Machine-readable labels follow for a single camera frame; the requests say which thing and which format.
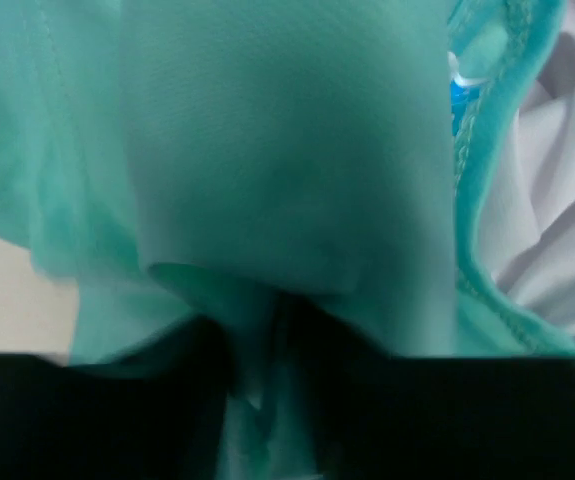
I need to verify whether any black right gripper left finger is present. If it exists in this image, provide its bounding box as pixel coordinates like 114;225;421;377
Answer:
0;319;231;479

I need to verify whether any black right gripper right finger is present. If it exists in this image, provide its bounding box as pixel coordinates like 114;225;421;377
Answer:
276;299;575;479

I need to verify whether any teal t shirt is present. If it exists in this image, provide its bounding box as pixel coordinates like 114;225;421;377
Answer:
0;0;575;480

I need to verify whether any white t shirt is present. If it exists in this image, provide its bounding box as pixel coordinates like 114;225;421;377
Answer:
479;1;575;338

